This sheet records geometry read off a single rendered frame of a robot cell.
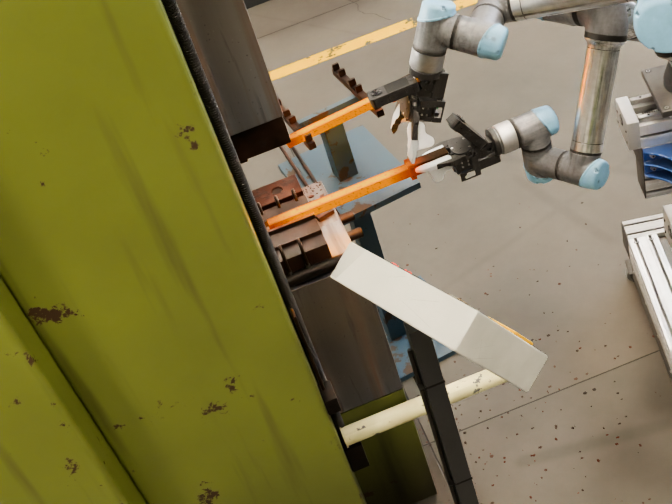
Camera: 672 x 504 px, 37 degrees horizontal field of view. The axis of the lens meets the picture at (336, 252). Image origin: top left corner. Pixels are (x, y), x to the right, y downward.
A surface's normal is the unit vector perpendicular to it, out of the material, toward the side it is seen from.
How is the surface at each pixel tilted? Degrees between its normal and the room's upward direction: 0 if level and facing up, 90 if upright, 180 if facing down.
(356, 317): 90
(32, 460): 90
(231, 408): 90
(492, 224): 0
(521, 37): 0
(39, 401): 90
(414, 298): 30
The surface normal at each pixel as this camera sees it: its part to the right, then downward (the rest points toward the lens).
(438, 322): -0.59, -0.36
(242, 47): 0.27, 0.57
